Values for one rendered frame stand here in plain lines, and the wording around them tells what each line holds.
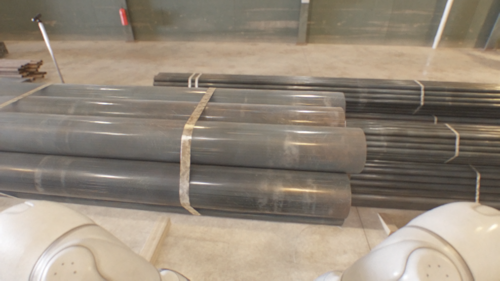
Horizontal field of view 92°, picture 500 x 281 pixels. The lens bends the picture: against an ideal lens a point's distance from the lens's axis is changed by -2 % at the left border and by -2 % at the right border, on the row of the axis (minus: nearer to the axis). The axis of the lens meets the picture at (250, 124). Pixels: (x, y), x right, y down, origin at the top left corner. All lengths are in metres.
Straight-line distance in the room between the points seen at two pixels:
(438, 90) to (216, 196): 2.44
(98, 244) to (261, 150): 0.54
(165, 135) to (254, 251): 1.55
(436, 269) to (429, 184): 2.22
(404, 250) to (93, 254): 0.43
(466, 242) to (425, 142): 2.00
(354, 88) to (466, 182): 1.21
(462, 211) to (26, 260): 0.70
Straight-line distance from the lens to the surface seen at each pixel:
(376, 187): 2.46
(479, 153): 2.74
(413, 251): 0.43
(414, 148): 2.45
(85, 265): 0.43
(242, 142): 0.83
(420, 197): 2.64
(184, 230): 2.44
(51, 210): 0.57
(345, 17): 9.23
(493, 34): 11.13
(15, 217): 0.59
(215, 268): 2.20
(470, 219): 0.56
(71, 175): 1.11
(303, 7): 8.77
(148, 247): 2.29
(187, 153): 0.88
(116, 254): 0.45
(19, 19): 13.10
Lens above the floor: 1.89
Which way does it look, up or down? 30 degrees down
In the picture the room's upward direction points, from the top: straight up
